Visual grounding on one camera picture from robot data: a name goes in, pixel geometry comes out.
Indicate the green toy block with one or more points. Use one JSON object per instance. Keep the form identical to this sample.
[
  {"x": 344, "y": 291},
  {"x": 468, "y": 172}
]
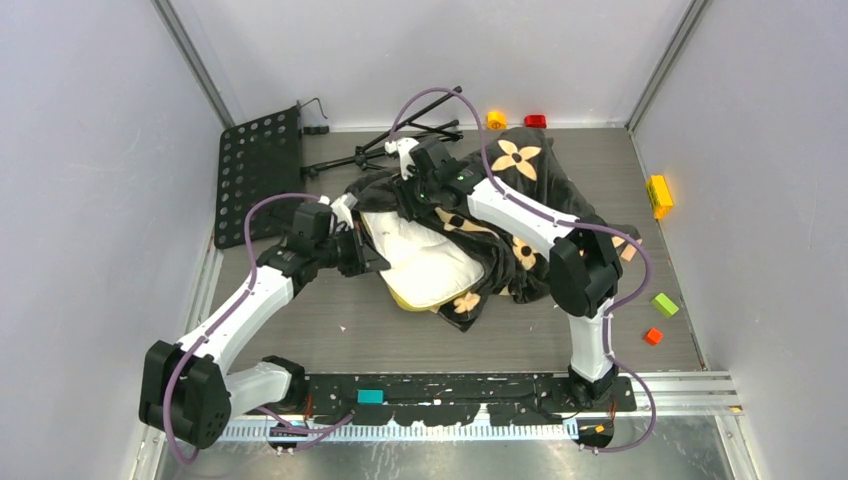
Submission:
[{"x": 665, "y": 305}]

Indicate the aluminium rail frame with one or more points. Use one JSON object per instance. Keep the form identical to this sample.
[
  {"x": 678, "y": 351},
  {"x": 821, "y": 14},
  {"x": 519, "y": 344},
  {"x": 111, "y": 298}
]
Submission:
[{"x": 656, "y": 394}]

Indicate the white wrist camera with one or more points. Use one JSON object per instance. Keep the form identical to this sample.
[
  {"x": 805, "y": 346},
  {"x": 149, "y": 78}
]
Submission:
[
  {"x": 401, "y": 149},
  {"x": 342, "y": 210}
]

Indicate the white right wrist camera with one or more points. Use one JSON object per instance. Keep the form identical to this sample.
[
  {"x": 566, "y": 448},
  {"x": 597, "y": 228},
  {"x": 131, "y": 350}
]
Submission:
[{"x": 401, "y": 149}]

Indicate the black floral pillowcase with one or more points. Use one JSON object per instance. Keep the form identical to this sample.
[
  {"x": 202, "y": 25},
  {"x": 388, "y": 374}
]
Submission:
[{"x": 450, "y": 233}]

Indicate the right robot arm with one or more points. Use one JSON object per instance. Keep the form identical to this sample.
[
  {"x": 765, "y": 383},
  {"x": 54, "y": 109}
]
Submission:
[{"x": 584, "y": 269}]

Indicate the teal block on base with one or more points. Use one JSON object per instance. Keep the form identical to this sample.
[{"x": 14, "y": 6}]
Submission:
[{"x": 370, "y": 396}]

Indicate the black perforated music stand tray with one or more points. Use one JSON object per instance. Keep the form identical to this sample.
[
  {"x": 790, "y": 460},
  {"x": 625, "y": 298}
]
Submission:
[{"x": 257, "y": 159}]

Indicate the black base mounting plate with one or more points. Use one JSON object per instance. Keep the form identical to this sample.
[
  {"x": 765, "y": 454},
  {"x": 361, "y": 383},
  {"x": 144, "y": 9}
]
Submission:
[{"x": 512, "y": 399}]

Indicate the yellow toy block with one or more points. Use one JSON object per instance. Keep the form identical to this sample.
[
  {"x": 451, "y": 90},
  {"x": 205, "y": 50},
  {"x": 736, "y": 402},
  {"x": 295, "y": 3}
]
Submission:
[{"x": 660, "y": 196}]

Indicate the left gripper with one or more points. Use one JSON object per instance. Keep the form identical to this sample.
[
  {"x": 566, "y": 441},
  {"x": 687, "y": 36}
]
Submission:
[{"x": 364, "y": 254}]

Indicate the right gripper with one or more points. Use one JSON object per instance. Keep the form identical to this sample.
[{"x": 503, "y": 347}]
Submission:
[{"x": 407, "y": 201}]

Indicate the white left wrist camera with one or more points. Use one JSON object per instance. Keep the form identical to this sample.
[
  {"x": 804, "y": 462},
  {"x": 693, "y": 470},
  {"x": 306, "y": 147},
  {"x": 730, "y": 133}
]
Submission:
[{"x": 342, "y": 210}]

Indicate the yellow round toy piece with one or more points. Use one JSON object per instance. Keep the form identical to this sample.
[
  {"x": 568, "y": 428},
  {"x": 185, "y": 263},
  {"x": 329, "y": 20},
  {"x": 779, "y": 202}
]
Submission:
[{"x": 496, "y": 120}]

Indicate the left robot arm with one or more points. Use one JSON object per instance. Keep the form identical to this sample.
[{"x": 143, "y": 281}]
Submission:
[{"x": 188, "y": 390}]

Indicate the orange toy block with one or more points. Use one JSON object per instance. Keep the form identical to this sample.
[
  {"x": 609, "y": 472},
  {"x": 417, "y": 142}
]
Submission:
[{"x": 653, "y": 337}]

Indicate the red toy block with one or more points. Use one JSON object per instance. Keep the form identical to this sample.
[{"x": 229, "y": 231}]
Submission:
[{"x": 538, "y": 121}]

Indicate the black folding tripod stand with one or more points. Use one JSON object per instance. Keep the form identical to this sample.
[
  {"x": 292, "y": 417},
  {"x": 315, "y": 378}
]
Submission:
[{"x": 364, "y": 156}]

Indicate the white pillow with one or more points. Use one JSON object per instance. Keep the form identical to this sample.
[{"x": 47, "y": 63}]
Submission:
[{"x": 427, "y": 269}]

